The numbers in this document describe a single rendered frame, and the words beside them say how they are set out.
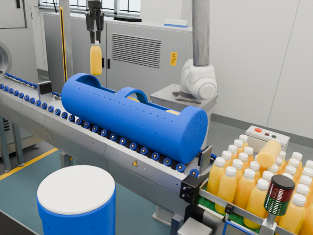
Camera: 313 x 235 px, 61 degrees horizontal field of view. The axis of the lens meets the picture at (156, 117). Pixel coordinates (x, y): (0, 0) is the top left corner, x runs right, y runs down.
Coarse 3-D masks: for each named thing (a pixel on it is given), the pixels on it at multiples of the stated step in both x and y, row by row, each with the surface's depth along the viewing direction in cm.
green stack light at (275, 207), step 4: (268, 196) 76; (264, 200) 78; (268, 200) 76; (272, 200) 74; (276, 200) 74; (264, 204) 78; (268, 204) 76; (272, 204) 75; (276, 204) 74; (280, 204) 74; (284, 204) 74; (288, 204) 74; (268, 208) 76; (272, 208) 75; (276, 208) 74; (280, 208) 74; (284, 208) 74; (272, 212) 75; (276, 212) 75; (280, 212) 74; (284, 212) 75
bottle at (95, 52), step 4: (92, 44) 160; (96, 44) 160; (92, 48) 160; (96, 48) 160; (100, 48) 162; (92, 52) 160; (96, 52) 160; (100, 52) 162; (92, 56) 161; (96, 56) 161; (100, 56) 163; (92, 60) 162; (96, 60) 162; (100, 60) 163; (92, 64) 163; (96, 64) 163; (100, 64) 164; (92, 68) 164; (96, 68) 164; (100, 68) 165; (92, 72) 165; (96, 72) 165; (100, 72) 166
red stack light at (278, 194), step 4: (272, 184) 74; (268, 188) 76; (272, 188) 74; (276, 188) 73; (280, 188) 72; (268, 192) 76; (272, 192) 74; (276, 192) 73; (280, 192) 72; (284, 192) 72; (288, 192) 72; (292, 192) 72; (272, 196) 74; (276, 196) 73; (280, 196) 73; (284, 196) 72; (288, 196) 73; (280, 200) 73; (284, 200) 73; (288, 200) 73
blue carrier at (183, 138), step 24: (72, 96) 159; (96, 96) 149; (120, 96) 143; (144, 96) 157; (96, 120) 152; (120, 120) 139; (144, 120) 130; (168, 120) 124; (192, 120) 123; (144, 144) 136; (168, 144) 124; (192, 144) 131
